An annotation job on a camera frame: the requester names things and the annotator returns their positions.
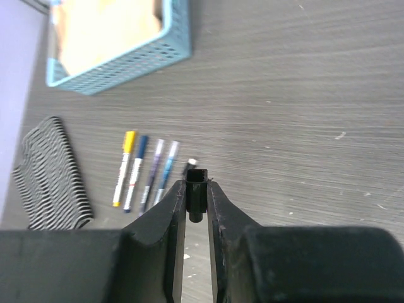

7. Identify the white pen yellow end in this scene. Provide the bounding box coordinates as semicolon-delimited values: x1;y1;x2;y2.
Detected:
112;131;136;207

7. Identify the peach folded cloth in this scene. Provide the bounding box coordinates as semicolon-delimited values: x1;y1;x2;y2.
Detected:
50;0;162;75

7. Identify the white pen blue end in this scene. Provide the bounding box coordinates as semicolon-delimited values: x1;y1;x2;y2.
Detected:
123;135;148;213

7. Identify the purple gel pen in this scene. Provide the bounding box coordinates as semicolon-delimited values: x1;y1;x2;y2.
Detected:
138;139;165;217

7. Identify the black pen cap white end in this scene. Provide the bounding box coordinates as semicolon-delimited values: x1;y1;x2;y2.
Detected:
181;158;198;178

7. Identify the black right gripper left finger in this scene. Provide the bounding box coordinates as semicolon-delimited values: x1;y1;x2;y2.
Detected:
107;181;186;302

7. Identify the cyan gel pen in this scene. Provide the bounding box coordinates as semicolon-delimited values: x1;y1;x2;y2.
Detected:
153;141;179;206

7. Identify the blue plastic basket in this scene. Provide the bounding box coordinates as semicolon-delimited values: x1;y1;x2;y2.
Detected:
45;0;192;95

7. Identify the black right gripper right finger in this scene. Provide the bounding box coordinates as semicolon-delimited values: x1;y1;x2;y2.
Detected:
207;181;260;302

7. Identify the black white striped cloth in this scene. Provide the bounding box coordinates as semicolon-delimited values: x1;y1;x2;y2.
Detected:
12;116;94;230

